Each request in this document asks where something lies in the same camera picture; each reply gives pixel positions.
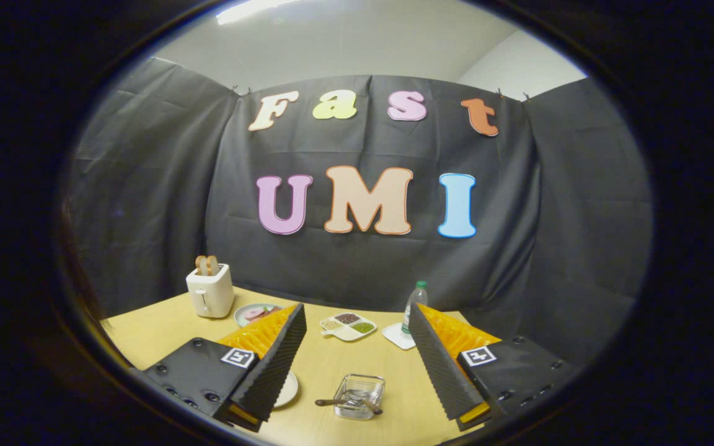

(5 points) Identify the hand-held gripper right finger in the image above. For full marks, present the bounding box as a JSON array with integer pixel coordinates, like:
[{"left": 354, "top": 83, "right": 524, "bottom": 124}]
[{"left": 408, "top": 302, "right": 578, "bottom": 432}]

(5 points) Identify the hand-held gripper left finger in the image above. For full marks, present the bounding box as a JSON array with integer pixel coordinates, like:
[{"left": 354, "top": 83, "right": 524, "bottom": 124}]
[{"left": 140, "top": 302, "right": 308, "bottom": 433}]

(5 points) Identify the round white plate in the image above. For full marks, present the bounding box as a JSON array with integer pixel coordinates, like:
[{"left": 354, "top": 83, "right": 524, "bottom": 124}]
[{"left": 273, "top": 370, "right": 299, "bottom": 408}]

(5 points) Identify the white square coaster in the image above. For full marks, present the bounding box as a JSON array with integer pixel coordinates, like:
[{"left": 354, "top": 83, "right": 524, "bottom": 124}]
[{"left": 382, "top": 322, "right": 418, "bottom": 351}]

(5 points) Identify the meat and vegetable food model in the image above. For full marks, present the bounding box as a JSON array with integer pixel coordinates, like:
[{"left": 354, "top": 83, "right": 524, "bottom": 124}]
[{"left": 242, "top": 305, "right": 283, "bottom": 322}]

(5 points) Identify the oval green rimmed plate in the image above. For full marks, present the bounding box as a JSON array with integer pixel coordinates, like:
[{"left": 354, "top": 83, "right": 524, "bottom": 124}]
[{"left": 234, "top": 303, "right": 284, "bottom": 328}]

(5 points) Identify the clear plastic water bottle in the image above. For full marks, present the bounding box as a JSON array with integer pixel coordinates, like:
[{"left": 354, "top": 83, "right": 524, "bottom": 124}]
[{"left": 402, "top": 280, "right": 429, "bottom": 335}]

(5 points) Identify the white divided condiment dish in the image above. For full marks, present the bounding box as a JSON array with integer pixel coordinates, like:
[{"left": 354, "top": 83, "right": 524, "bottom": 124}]
[{"left": 319, "top": 312, "right": 377, "bottom": 342}]

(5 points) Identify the white toaster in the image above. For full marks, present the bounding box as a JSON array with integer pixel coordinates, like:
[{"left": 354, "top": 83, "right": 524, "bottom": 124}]
[{"left": 185, "top": 263, "right": 236, "bottom": 319}]

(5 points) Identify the black backdrop cloth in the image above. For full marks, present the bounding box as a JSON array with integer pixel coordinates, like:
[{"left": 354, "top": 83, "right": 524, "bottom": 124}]
[{"left": 63, "top": 57, "right": 654, "bottom": 366}]

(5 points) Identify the clear wire cutlery basket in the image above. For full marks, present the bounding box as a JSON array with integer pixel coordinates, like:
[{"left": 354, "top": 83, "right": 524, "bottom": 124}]
[{"left": 333, "top": 374, "right": 386, "bottom": 421}]

